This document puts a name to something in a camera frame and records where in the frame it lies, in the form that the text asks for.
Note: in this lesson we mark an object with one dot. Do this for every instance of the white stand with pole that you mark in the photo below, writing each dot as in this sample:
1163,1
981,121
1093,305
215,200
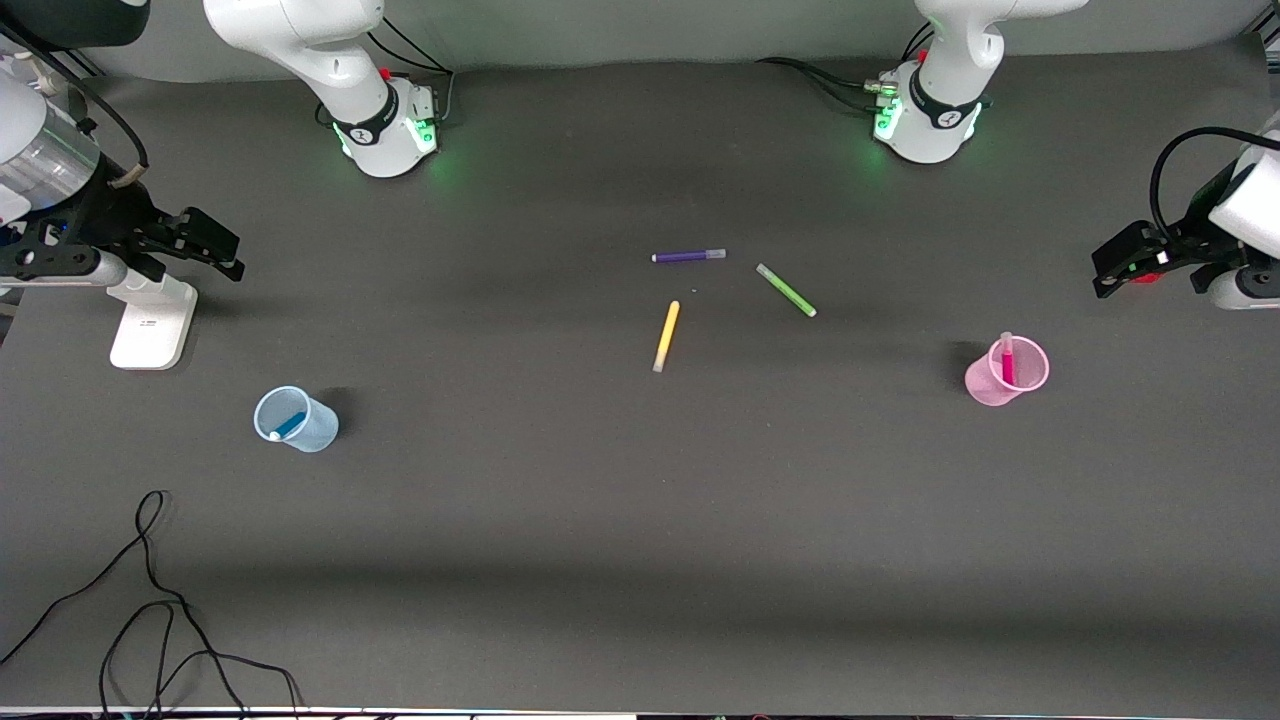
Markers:
150,325

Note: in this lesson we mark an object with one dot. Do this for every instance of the translucent blue cup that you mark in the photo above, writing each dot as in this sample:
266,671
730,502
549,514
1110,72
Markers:
295,420

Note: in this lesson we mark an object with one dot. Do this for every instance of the translucent pink cup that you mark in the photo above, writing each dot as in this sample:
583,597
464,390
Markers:
1008,370

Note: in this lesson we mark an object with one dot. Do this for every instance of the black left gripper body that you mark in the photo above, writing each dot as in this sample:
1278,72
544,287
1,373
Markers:
1187,241

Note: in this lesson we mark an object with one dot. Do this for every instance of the yellow marker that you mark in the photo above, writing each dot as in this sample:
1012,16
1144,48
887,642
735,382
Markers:
666,336

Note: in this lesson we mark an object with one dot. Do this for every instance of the pink marker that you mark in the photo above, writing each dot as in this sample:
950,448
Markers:
1007,360

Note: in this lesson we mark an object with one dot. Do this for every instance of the blue marker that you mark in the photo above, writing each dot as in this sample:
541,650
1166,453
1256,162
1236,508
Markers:
288,427

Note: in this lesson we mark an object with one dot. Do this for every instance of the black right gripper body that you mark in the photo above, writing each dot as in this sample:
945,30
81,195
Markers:
108,217

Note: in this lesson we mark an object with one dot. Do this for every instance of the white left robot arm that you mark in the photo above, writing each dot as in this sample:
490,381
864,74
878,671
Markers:
945,90

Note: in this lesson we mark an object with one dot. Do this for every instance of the green marker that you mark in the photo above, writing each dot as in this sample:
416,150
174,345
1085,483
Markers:
786,290

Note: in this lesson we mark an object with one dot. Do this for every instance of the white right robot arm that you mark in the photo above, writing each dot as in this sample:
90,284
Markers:
340,60

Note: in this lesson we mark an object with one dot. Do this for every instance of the purple marker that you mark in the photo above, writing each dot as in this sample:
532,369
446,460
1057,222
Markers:
688,256

